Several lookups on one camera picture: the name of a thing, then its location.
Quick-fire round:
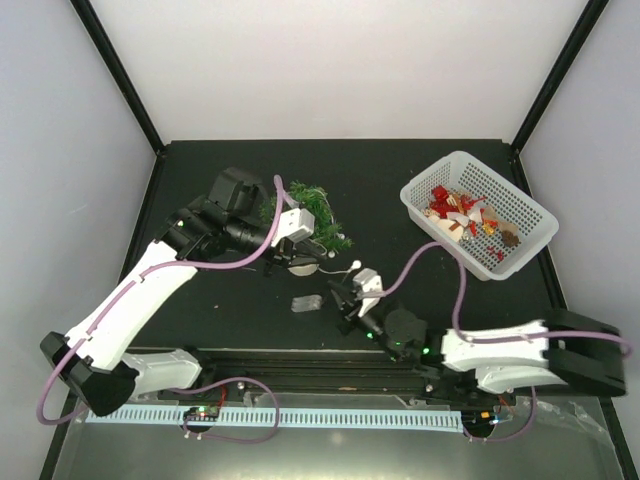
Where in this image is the purple cable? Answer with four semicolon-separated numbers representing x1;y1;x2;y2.
367;240;634;444
38;174;301;445

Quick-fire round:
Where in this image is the white perforated plastic basket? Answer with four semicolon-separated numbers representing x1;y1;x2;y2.
400;151;559;281

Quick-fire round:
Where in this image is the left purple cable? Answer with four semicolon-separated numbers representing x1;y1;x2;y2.
38;174;301;445

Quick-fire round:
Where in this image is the wooden snowman ornament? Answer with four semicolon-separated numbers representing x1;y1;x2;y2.
424;209;483;242

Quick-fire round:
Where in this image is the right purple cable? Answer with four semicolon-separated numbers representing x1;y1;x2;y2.
367;240;634;444

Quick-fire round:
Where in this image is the red gift box ornament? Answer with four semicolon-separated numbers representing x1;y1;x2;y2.
431;185;449;204

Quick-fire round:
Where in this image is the white bulb light string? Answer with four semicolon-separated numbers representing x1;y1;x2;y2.
272;184;364;314

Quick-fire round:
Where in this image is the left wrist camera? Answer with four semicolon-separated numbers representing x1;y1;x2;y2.
271;208;315;247

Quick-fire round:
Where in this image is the left black frame post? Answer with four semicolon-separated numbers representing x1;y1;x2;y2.
70;0;165;154

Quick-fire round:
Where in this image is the black frame post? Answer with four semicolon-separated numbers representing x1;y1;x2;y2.
70;0;165;154
511;0;609;154

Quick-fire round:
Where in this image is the small circuit board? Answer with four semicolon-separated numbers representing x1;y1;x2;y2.
183;406;220;421

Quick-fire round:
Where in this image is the brown pine cone ornament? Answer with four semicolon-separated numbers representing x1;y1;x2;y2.
501;230;520;248

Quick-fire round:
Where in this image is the small green christmas tree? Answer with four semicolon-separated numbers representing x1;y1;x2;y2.
255;177;352;277

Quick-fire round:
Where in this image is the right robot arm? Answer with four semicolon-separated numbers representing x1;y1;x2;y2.
328;281;628;404

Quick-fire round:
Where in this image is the light blue slotted cable duct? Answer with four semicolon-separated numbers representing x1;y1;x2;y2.
85;404;463;433

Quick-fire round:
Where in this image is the right black frame post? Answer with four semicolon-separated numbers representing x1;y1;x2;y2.
511;0;609;154

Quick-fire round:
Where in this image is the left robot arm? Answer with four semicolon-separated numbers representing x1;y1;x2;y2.
36;168;315;425

